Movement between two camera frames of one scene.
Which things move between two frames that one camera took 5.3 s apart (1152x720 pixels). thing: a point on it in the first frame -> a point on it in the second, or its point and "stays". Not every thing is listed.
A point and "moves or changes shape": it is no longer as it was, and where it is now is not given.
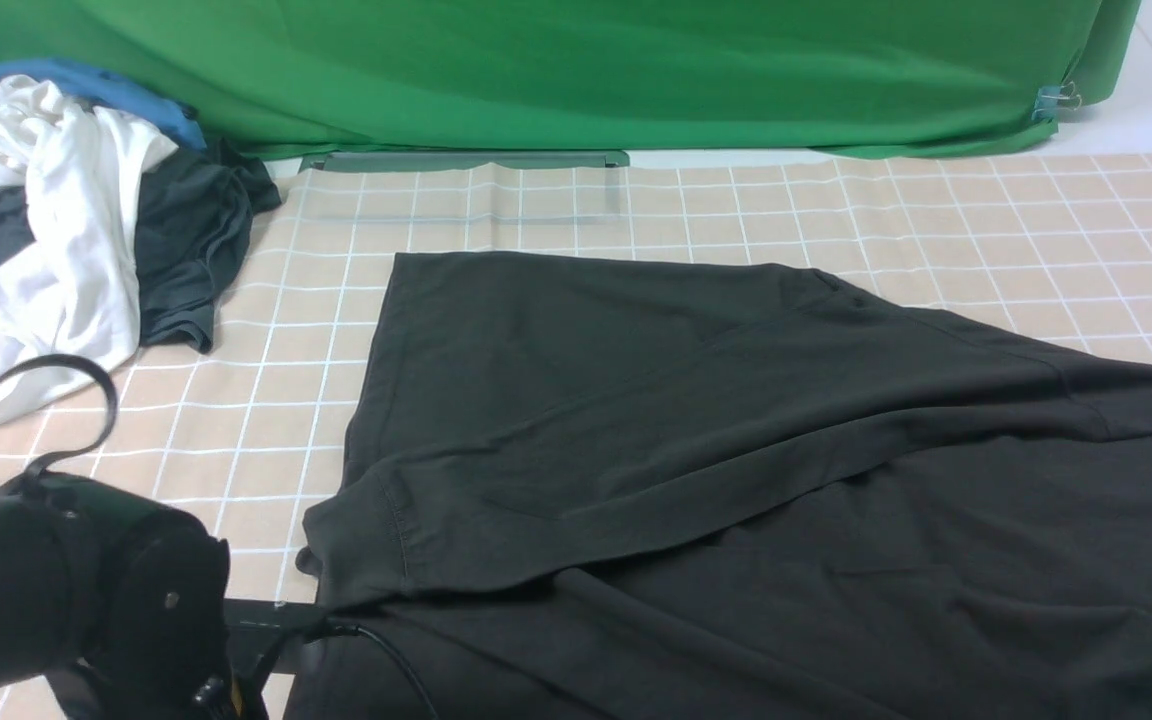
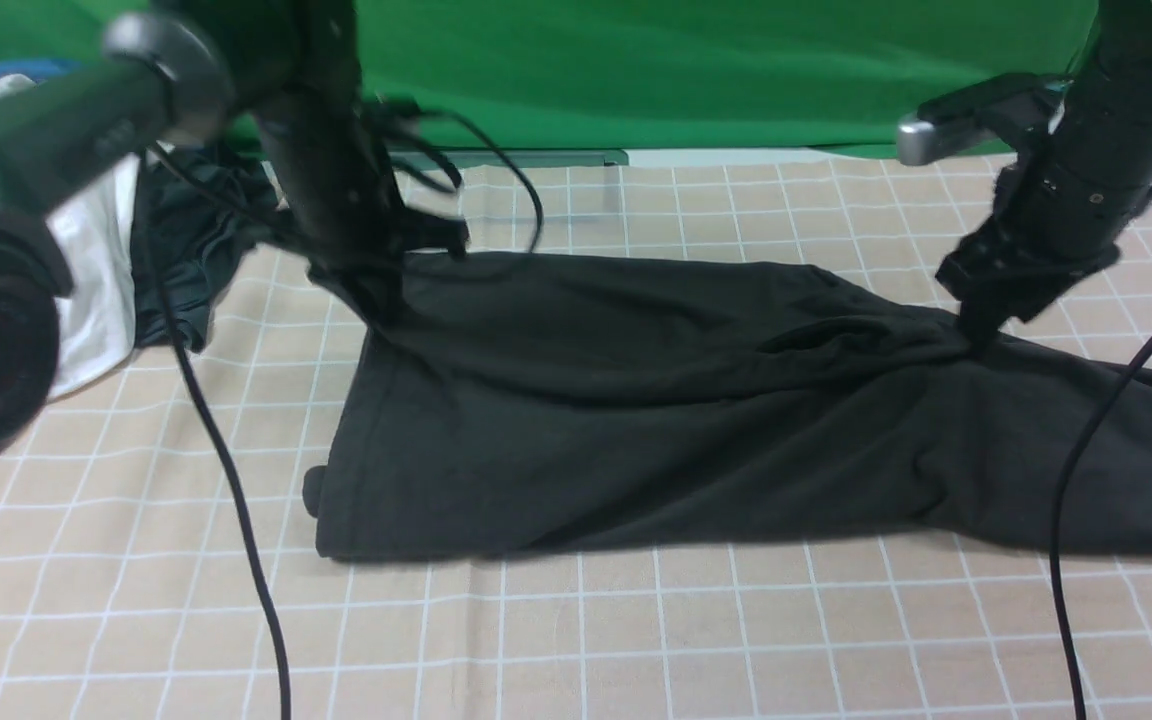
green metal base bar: (376, 161) stays
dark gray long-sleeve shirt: (588, 487) moves or changes shape
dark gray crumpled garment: (192, 233) stays
